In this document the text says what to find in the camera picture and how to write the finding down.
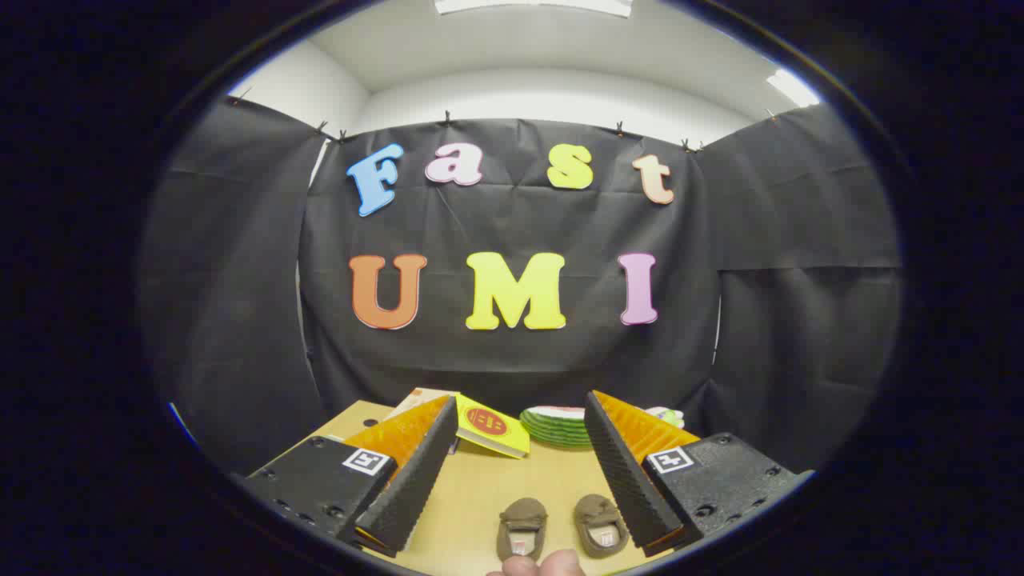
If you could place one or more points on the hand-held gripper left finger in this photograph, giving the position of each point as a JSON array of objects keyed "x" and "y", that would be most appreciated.
[{"x": 416, "y": 480}]

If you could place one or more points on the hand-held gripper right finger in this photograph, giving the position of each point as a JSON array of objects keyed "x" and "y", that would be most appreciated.
[{"x": 628, "y": 480}]

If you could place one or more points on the brown fuzzy shoe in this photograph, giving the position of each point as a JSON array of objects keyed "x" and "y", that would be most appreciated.
[
  {"x": 596, "y": 508},
  {"x": 522, "y": 512}
]

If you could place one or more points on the pink and green plush toy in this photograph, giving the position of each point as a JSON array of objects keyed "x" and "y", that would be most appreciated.
[{"x": 668, "y": 416}]

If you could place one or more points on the watermelon slice plush toy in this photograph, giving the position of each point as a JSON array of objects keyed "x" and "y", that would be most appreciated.
[{"x": 552, "y": 428}]

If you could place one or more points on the yellow book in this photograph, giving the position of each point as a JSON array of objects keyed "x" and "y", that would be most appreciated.
[{"x": 512, "y": 438}]

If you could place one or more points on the ceiling light panel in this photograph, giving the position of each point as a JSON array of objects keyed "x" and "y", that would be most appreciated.
[
  {"x": 528, "y": 5},
  {"x": 794, "y": 88}
]

